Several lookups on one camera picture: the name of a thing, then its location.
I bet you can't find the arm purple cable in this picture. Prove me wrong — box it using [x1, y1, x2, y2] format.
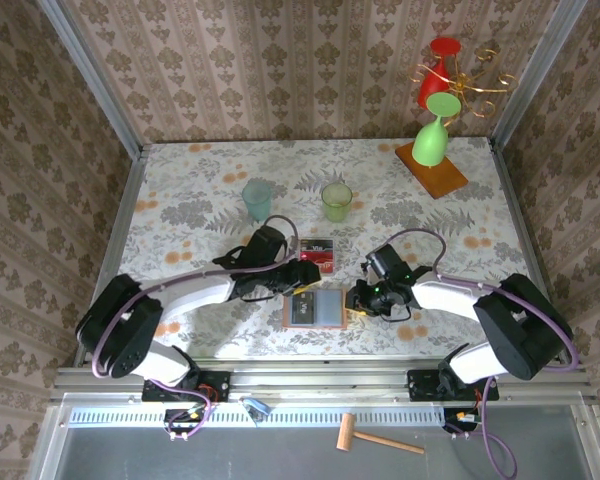
[391, 228, 582, 477]
[90, 214, 302, 442]

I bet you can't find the aluminium profile frame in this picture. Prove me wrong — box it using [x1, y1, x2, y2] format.
[27, 0, 600, 480]

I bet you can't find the small blue tape piece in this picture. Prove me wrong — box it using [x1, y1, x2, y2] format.
[242, 397, 273, 418]

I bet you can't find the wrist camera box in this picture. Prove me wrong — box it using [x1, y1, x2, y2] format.
[363, 244, 407, 282]
[212, 225, 292, 267]

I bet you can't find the red VIP card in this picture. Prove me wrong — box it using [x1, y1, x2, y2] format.
[304, 251, 337, 277]

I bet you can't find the wooden mallet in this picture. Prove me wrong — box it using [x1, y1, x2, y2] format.
[335, 412, 426, 456]

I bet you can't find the green glass tumbler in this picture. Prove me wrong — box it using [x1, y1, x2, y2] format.
[321, 181, 354, 224]

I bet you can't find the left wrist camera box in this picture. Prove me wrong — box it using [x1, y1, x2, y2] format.
[212, 225, 292, 267]

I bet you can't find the slotted white cable duct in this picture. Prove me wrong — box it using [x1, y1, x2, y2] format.
[68, 406, 451, 429]

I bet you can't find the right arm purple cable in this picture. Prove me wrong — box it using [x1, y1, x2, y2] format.
[391, 228, 582, 477]

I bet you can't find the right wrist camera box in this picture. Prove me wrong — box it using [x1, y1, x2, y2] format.
[363, 244, 407, 282]

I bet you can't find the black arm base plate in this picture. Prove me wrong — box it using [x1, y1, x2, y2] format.
[140, 370, 232, 404]
[406, 368, 500, 403]

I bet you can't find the red wine glass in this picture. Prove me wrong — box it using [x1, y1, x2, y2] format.
[417, 37, 464, 111]

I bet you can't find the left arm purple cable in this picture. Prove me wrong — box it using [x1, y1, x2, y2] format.
[90, 214, 302, 442]

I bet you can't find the black connector box with wires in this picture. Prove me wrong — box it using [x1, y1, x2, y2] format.
[162, 406, 214, 442]
[441, 406, 487, 437]

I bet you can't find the floral print tablecloth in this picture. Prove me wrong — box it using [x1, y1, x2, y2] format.
[104, 138, 556, 359]

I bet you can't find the green wine glass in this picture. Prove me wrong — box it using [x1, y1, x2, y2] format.
[411, 92, 463, 168]

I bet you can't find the teal glass tumbler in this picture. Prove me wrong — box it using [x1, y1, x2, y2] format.
[241, 178, 274, 223]

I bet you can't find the wooden base gold glass rack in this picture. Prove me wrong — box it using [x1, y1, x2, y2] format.
[394, 47, 520, 201]

